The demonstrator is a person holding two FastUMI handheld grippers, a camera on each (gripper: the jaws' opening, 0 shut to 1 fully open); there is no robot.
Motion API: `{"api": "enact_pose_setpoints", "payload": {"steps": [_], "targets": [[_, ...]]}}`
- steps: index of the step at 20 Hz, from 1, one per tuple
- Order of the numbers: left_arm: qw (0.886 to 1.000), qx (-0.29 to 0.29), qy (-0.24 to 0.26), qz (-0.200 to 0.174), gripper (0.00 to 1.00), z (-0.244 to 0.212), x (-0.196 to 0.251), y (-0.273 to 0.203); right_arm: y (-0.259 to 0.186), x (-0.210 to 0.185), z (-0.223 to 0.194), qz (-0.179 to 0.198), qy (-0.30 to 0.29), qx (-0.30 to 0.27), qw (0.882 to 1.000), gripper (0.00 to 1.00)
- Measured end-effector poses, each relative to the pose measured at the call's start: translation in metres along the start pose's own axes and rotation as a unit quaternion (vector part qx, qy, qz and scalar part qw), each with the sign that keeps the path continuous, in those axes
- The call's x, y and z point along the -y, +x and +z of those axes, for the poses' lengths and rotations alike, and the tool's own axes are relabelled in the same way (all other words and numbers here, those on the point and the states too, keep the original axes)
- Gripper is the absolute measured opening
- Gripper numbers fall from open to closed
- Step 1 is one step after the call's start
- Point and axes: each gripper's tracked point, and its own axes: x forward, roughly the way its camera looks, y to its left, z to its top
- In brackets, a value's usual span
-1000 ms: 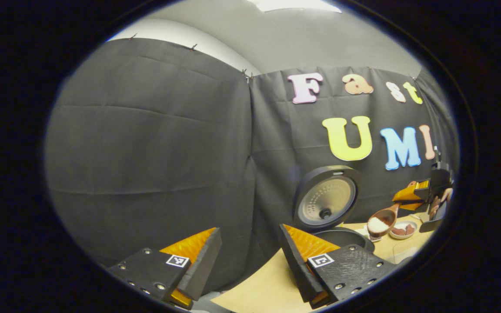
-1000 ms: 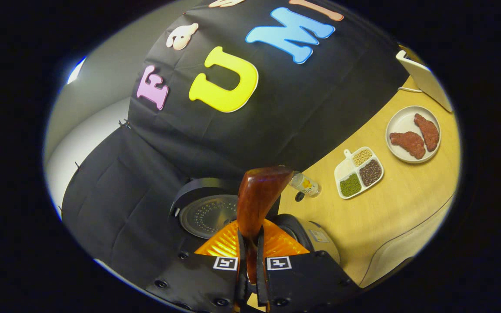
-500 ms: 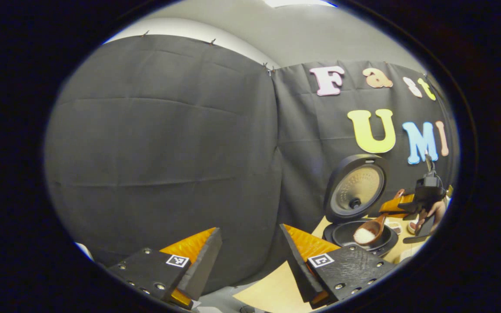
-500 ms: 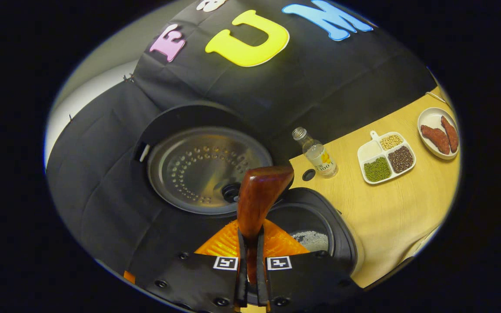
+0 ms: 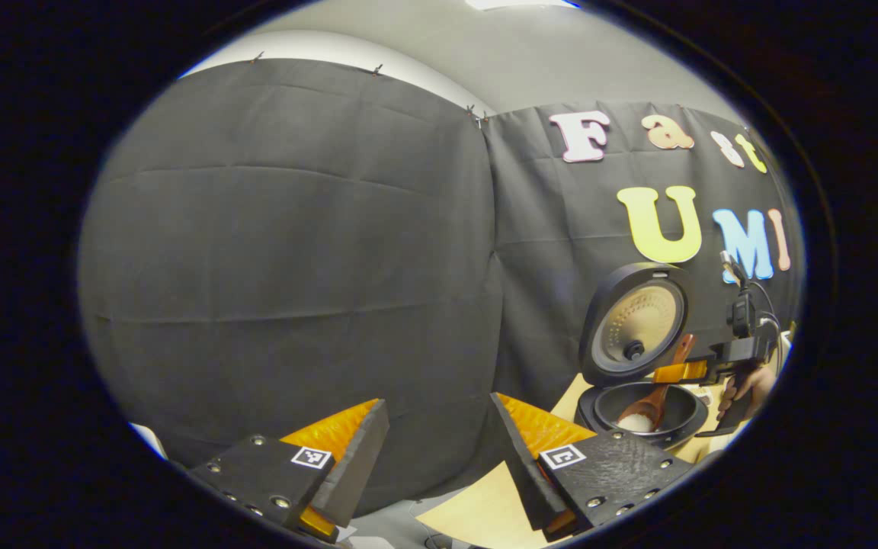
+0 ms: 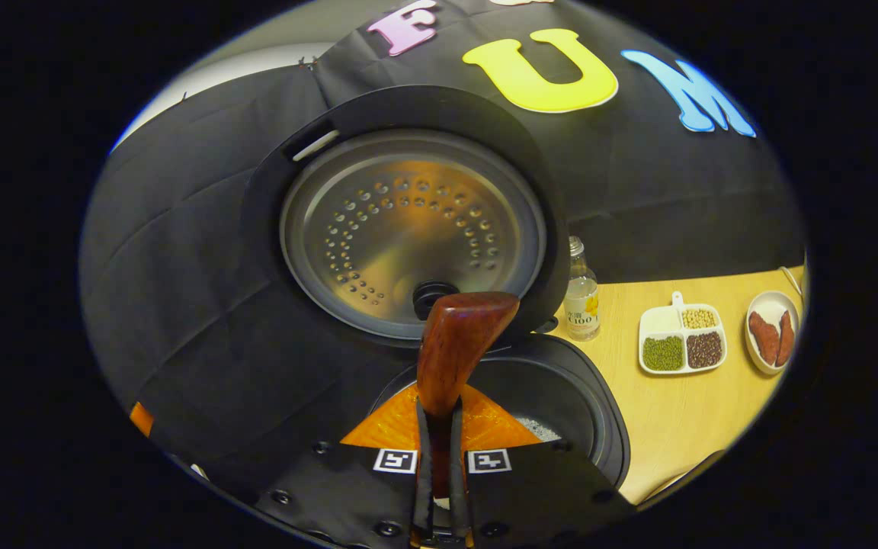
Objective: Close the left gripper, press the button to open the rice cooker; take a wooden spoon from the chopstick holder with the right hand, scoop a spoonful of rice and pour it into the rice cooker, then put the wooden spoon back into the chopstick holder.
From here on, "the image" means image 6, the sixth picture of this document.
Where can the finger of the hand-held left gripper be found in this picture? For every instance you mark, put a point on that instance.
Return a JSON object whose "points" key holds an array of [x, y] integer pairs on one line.
{"points": [[142, 418]]}

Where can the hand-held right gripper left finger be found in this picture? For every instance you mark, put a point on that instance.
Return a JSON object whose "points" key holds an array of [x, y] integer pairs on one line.
{"points": [[347, 496]]}

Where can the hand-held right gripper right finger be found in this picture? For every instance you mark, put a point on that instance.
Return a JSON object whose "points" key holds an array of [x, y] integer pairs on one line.
{"points": [[538, 496]]}

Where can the white rice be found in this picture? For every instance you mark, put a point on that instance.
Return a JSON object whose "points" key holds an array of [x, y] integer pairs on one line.
{"points": [[538, 429]]}

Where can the brown wooden spoon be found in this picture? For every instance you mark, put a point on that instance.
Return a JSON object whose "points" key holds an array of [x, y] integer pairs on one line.
{"points": [[462, 343]]}

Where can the black silver rice cooker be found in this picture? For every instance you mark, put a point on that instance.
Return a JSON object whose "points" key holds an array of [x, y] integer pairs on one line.
{"points": [[408, 229]]}

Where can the small clear glass bottle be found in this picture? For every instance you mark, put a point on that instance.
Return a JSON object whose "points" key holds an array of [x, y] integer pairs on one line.
{"points": [[581, 305]]}

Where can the white divided bean dish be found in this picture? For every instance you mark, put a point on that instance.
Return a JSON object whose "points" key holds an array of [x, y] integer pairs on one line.
{"points": [[660, 320]]}

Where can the red meat piece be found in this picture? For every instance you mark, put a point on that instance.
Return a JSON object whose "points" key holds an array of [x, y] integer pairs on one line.
{"points": [[786, 335], [764, 339]]}

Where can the white round plate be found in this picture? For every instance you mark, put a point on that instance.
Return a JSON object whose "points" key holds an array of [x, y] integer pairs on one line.
{"points": [[773, 303]]}

